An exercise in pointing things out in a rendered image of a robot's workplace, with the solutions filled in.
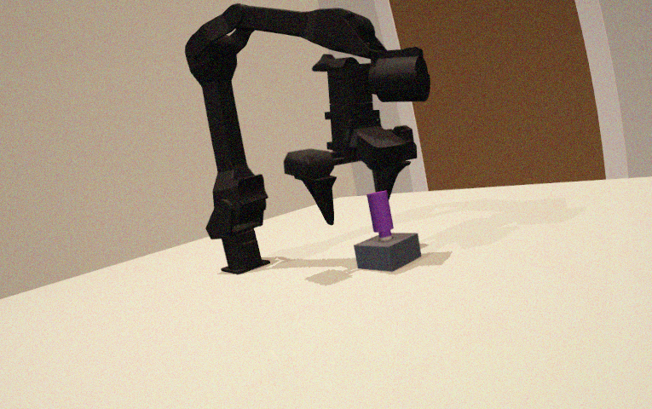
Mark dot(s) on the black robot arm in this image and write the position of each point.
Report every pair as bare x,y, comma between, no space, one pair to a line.
393,75

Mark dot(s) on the white marker with purple band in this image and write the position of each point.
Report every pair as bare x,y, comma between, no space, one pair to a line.
384,236

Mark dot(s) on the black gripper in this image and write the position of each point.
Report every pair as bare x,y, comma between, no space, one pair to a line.
314,166

